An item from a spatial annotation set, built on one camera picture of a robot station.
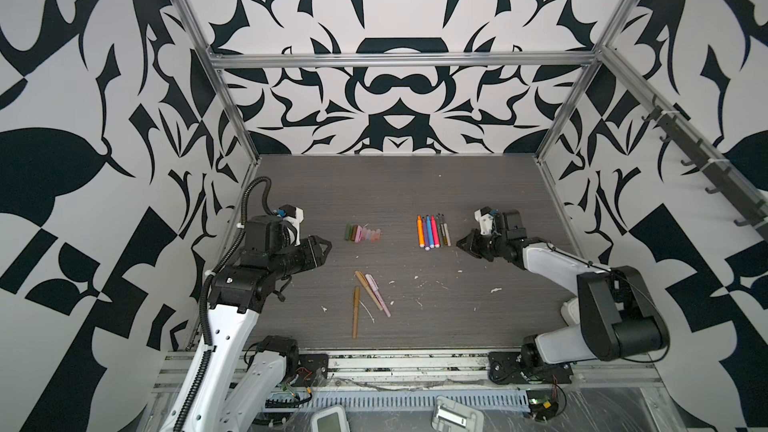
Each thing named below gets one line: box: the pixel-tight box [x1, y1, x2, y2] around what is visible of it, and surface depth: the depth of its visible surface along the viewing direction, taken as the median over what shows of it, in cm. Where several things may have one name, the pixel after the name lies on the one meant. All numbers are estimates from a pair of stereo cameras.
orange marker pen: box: [417, 215, 425, 248], surface depth 100 cm
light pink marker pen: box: [365, 273, 391, 318], surface depth 87 cm
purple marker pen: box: [422, 216, 431, 251], surface depth 98 cm
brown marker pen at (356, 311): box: [353, 287, 360, 339], surface depth 85 cm
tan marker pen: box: [354, 270, 383, 311], surface depth 89 cm
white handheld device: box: [310, 405, 351, 432], surface depth 66 cm
